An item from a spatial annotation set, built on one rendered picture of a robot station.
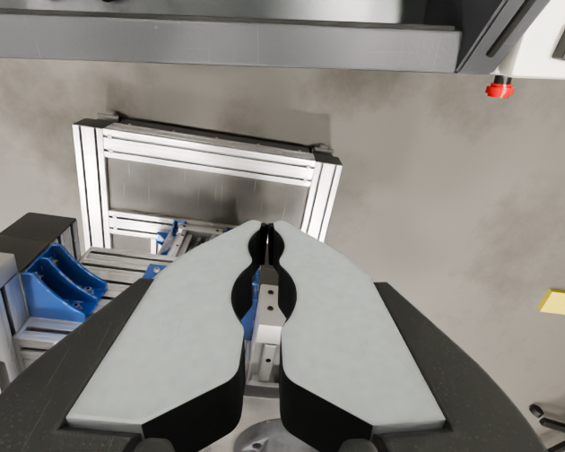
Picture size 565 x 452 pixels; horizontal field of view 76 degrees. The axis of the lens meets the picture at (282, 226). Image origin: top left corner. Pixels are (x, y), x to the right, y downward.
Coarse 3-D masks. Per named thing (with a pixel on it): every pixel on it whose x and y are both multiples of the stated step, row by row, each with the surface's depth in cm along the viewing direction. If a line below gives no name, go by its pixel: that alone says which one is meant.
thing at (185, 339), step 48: (240, 240) 11; (192, 288) 9; (240, 288) 10; (144, 336) 7; (192, 336) 8; (240, 336) 8; (96, 384) 6; (144, 384) 6; (192, 384) 6; (240, 384) 7; (144, 432) 6; (192, 432) 7
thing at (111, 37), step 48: (0, 48) 36; (48, 48) 36; (96, 48) 36; (144, 48) 36; (192, 48) 36; (240, 48) 36; (288, 48) 36; (336, 48) 37; (384, 48) 37; (432, 48) 37
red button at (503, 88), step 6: (498, 78) 52; (504, 78) 51; (510, 78) 51; (492, 84) 52; (498, 84) 52; (504, 84) 51; (510, 84) 52; (486, 90) 53; (492, 90) 52; (498, 90) 52; (504, 90) 51; (510, 90) 51; (492, 96) 53; (498, 96) 52; (504, 96) 52
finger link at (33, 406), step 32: (128, 288) 9; (96, 320) 8; (64, 352) 7; (96, 352) 7; (32, 384) 6; (64, 384) 6; (0, 416) 6; (32, 416) 6; (64, 416) 6; (0, 448) 5; (32, 448) 5; (64, 448) 5; (96, 448) 5; (128, 448) 6
